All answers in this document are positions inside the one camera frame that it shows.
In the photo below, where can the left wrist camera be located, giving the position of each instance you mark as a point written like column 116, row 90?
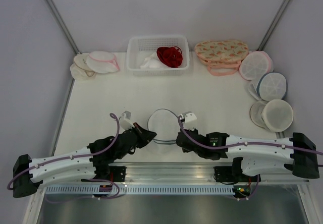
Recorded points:
column 125, row 121

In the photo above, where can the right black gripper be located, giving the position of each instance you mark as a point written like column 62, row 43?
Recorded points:
column 195, row 130

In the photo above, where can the white slotted cable duct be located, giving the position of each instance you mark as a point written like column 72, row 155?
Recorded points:
column 142, row 189

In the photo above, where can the white plastic basket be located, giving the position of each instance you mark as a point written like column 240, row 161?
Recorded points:
column 142, row 57

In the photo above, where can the beige round laundry bag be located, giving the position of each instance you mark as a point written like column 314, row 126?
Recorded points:
column 274, row 116

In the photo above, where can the pink-trimmed round laundry bag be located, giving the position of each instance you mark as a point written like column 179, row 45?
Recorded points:
column 256, row 64

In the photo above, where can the white blue-trimmed laundry bag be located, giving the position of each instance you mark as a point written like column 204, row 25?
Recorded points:
column 163, row 122

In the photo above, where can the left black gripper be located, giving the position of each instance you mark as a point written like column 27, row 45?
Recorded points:
column 146, row 136

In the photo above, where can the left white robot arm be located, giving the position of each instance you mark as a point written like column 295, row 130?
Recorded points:
column 90, row 162

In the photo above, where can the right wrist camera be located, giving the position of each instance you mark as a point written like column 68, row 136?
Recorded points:
column 188, row 120

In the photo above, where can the white bra in basket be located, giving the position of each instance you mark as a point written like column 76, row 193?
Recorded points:
column 152, row 62

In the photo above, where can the blue-trimmed round laundry bag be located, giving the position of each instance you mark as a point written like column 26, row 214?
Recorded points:
column 268, row 87

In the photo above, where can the red bra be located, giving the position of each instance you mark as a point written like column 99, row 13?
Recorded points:
column 170, row 56

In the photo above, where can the floral bra case stack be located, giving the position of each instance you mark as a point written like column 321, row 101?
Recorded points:
column 221, row 58

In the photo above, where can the beige empty laundry bag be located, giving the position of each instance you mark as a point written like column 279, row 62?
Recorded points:
column 80, row 70

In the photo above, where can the pink-trimmed empty laundry bag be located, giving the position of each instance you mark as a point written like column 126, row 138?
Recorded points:
column 102, row 62

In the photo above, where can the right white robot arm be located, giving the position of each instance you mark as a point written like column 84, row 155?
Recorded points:
column 253, row 157

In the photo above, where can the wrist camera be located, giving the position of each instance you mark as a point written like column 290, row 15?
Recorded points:
column 188, row 120
column 125, row 121

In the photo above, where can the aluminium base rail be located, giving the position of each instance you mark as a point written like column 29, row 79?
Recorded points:
column 168, row 172

